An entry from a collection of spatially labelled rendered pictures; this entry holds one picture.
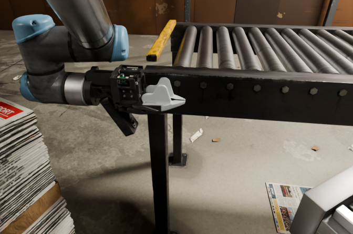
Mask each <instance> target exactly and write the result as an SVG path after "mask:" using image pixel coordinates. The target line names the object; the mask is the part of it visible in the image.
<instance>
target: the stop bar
mask: <svg viewBox="0 0 353 234"><path fill-rule="evenodd" d="M175 25H176V20H169V21H168V23H167V24H166V26H165V28H164V29H163V31H162V32H161V34H160V35H159V37H158V38H157V40H156V41H155V43H154V44H153V46H152V47H151V49H150V50H149V52H148V53H147V55H146V60H147V61H148V62H156V61H157V60H158V58H159V56H160V54H161V52H162V50H163V48H164V46H165V45H166V43H167V41H168V39H169V37H170V35H171V33H172V31H173V29H174V27H175Z"/></svg>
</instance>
